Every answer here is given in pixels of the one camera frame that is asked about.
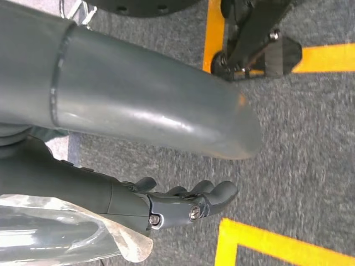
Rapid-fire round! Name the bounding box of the black round perforated plate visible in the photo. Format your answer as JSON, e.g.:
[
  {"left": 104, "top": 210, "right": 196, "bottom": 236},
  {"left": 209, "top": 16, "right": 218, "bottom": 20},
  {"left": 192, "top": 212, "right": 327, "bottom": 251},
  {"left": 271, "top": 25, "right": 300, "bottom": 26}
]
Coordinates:
[{"left": 83, "top": 0, "right": 202, "bottom": 18}]

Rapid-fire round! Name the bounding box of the yellow floor tape square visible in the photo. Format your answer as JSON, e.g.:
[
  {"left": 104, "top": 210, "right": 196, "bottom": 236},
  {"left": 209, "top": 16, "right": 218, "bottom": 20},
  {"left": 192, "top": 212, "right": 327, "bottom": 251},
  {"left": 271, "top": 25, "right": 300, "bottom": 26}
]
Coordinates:
[
  {"left": 214, "top": 218, "right": 355, "bottom": 266},
  {"left": 202, "top": 0, "right": 355, "bottom": 74}
]

